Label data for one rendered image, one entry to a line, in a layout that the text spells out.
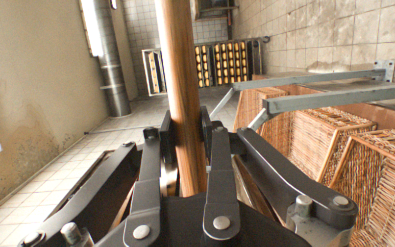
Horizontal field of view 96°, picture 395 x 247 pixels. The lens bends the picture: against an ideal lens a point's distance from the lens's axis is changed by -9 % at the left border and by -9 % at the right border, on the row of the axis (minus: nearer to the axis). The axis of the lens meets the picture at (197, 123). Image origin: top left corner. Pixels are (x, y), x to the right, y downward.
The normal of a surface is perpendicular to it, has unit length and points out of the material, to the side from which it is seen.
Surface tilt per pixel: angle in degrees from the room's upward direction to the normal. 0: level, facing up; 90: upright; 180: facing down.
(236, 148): 69
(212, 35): 90
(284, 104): 90
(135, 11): 90
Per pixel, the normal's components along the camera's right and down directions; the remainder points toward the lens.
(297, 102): 0.05, 0.31
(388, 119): -0.99, 0.12
